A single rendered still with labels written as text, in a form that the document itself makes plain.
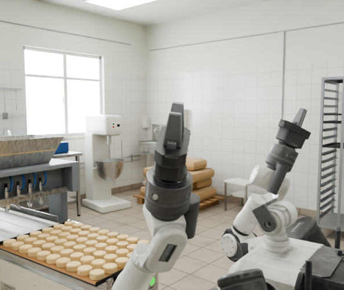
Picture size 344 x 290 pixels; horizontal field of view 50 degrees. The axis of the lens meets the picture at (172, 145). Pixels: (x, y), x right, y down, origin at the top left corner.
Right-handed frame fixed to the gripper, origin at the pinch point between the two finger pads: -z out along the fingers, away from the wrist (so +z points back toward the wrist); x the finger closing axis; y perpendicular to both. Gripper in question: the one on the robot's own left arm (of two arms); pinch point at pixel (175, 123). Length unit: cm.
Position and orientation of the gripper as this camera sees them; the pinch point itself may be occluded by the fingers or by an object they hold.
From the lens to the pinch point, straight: 65.2
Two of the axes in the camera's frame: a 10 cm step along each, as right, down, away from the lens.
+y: 9.9, 1.3, -0.6
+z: -0.9, 8.8, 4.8
